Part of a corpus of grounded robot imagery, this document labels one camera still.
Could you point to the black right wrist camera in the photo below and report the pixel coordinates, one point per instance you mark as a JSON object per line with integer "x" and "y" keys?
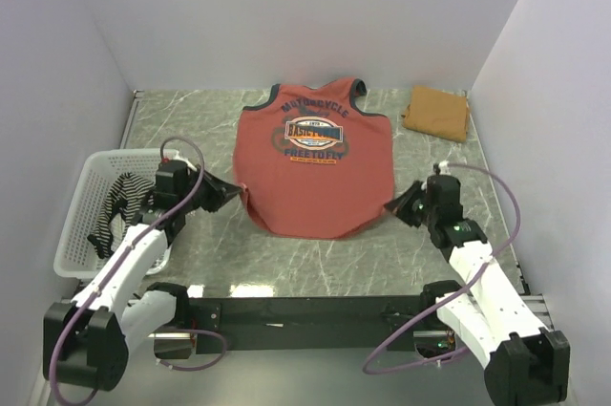
{"x": 442, "y": 188}

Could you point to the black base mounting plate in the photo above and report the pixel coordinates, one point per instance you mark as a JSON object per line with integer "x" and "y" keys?
{"x": 293, "y": 323}

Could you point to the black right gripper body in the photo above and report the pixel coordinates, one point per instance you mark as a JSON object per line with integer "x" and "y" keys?
{"x": 431, "y": 216}

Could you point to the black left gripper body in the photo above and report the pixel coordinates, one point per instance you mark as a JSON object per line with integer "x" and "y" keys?
{"x": 194, "y": 179}

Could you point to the white plastic laundry basket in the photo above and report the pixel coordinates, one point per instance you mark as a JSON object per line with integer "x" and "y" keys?
{"x": 75, "y": 256}

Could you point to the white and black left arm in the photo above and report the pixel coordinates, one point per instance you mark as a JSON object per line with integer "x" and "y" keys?
{"x": 88, "y": 340}

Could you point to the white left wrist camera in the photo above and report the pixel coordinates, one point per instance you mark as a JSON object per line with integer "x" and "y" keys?
{"x": 176, "y": 155}

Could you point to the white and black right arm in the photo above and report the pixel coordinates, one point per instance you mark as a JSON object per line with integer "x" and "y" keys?
{"x": 523, "y": 361}

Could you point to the black white striped tank top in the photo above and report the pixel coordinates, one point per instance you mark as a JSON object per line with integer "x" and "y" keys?
{"x": 124, "y": 199}

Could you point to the tan tank top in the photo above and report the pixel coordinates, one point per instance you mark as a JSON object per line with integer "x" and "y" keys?
{"x": 438, "y": 114}

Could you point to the red printed tank top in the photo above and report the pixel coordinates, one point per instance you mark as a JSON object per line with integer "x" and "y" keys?
{"x": 311, "y": 163}

